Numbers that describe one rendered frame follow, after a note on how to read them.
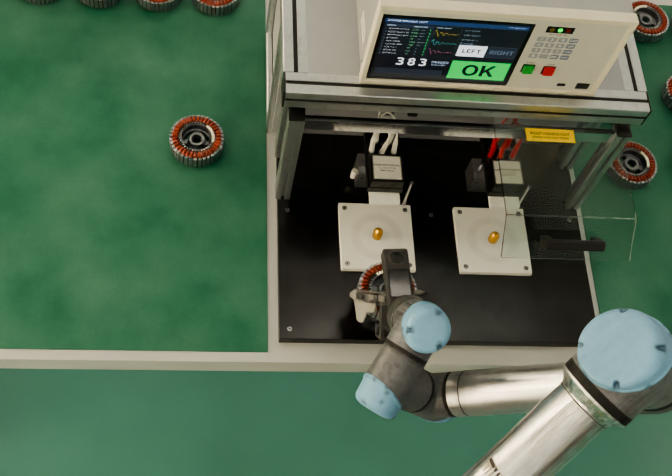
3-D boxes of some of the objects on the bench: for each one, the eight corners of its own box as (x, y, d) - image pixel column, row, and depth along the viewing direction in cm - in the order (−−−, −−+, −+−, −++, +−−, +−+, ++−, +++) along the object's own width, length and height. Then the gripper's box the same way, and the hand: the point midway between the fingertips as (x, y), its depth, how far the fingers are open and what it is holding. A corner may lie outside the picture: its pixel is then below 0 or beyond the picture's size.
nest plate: (530, 276, 198) (532, 273, 197) (459, 274, 196) (460, 271, 194) (521, 212, 205) (522, 209, 204) (452, 209, 203) (453, 206, 202)
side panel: (280, 133, 208) (296, 36, 180) (266, 132, 208) (280, 35, 180) (278, 31, 222) (293, -73, 194) (265, 30, 221) (278, -75, 193)
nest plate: (414, 273, 194) (416, 270, 193) (340, 271, 192) (341, 268, 191) (409, 207, 201) (410, 205, 200) (337, 205, 199) (338, 202, 198)
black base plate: (596, 347, 194) (600, 343, 192) (278, 342, 185) (279, 338, 183) (561, 150, 217) (564, 144, 215) (275, 137, 208) (276, 131, 206)
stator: (615, 195, 213) (621, 186, 210) (595, 152, 218) (601, 143, 214) (659, 186, 216) (666, 177, 212) (638, 145, 220) (645, 135, 217)
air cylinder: (501, 193, 206) (509, 179, 202) (467, 191, 205) (474, 178, 201) (498, 172, 209) (506, 159, 204) (464, 171, 208) (471, 157, 203)
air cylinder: (389, 188, 203) (395, 175, 198) (354, 187, 202) (358, 173, 197) (388, 168, 205) (393, 154, 201) (353, 166, 204) (357, 152, 199)
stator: (177, 173, 200) (177, 163, 196) (163, 129, 204) (163, 119, 201) (230, 161, 203) (230, 152, 200) (214, 118, 207) (215, 108, 204)
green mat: (267, 352, 184) (267, 352, 184) (-70, 347, 175) (-70, 347, 175) (265, -23, 229) (265, -23, 229) (-4, -41, 220) (-4, -42, 220)
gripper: (353, 345, 163) (336, 327, 183) (460, 346, 166) (431, 328, 186) (355, 294, 163) (338, 282, 183) (461, 296, 166) (433, 284, 186)
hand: (386, 291), depth 184 cm, fingers closed on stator, 13 cm apart
